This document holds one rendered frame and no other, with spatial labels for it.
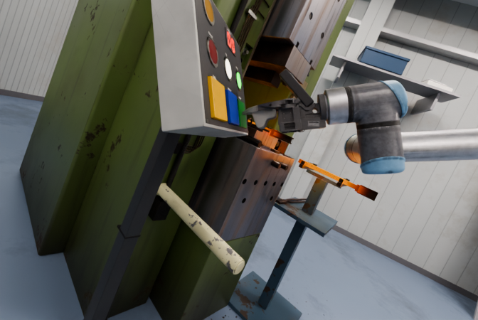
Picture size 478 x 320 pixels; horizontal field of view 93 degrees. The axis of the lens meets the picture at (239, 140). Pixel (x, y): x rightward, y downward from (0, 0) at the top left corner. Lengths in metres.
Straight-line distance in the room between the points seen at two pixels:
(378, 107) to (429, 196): 3.80
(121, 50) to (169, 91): 0.83
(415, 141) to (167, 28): 0.67
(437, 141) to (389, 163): 0.22
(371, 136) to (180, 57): 0.44
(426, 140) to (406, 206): 3.51
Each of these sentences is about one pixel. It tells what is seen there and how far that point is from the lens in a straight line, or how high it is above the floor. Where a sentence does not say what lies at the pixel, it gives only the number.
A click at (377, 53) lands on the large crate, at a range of 3.61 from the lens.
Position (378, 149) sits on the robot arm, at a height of 1.05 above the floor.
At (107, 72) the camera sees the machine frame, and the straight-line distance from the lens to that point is 1.22.
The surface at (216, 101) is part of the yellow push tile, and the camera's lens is 0.42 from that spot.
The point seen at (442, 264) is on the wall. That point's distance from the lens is 4.68.
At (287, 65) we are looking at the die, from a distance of 1.03.
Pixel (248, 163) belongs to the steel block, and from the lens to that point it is 0.93.
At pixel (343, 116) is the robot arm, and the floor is 1.09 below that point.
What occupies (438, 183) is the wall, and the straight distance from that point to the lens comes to 4.38.
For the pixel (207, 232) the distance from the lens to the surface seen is 0.76.
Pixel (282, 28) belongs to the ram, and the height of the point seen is 1.40.
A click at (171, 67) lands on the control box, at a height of 1.02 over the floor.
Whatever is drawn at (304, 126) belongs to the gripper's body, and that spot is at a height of 1.04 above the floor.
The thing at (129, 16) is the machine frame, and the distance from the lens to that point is 1.23.
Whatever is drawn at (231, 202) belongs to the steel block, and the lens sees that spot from 0.98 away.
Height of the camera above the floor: 0.99
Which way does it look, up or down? 5 degrees down
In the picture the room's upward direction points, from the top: 24 degrees clockwise
